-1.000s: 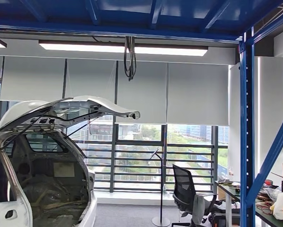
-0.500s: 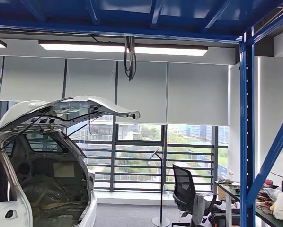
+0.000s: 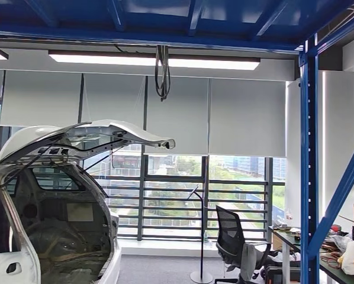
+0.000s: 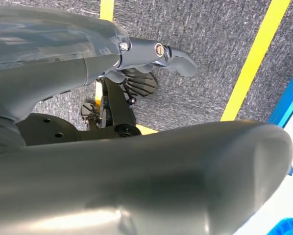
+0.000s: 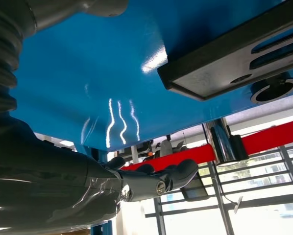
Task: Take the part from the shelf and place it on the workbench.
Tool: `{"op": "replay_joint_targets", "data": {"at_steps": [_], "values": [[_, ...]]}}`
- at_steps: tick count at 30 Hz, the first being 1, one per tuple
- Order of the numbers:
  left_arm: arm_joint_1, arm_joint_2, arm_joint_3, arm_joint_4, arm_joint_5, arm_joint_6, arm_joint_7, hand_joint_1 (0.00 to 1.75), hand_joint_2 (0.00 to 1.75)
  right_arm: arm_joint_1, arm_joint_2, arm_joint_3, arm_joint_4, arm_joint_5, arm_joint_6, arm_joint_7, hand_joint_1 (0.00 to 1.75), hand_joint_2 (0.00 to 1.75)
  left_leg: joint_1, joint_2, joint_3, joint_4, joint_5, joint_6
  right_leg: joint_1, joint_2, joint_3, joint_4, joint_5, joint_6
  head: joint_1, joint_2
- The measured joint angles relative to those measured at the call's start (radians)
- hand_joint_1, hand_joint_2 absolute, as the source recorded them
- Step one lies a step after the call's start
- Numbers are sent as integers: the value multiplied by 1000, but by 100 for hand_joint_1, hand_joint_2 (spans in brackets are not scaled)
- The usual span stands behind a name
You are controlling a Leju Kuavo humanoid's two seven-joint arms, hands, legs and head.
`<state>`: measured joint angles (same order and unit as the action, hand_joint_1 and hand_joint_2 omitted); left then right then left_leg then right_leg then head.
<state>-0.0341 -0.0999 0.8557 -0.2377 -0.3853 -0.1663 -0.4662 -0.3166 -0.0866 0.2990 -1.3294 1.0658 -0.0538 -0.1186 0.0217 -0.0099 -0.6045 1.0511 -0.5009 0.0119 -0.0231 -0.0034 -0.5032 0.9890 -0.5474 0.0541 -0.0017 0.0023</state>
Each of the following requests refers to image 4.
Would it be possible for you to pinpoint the blue steel shelf rack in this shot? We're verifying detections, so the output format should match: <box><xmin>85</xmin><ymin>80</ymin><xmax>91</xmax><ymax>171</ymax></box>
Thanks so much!
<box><xmin>267</xmin><ymin>60</ymin><xmax>293</xmax><ymax>177</ymax></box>

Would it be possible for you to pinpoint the yellow floor tape line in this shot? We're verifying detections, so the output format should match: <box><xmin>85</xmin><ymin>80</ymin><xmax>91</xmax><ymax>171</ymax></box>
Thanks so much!
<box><xmin>94</xmin><ymin>0</ymin><xmax>115</xmax><ymax>106</ymax></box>
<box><xmin>136</xmin><ymin>124</ymin><xmax>159</xmax><ymax>136</ymax></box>

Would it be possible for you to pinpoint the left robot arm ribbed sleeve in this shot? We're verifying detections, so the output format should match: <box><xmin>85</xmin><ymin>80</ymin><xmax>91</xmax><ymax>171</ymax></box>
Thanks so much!
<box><xmin>0</xmin><ymin>116</ymin><xmax>26</xmax><ymax>158</ymax></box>

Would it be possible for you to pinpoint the blue plastic bin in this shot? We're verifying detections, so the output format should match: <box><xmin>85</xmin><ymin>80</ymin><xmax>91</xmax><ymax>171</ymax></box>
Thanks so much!
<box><xmin>267</xmin><ymin>218</ymin><xmax>293</xmax><ymax>235</ymax></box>

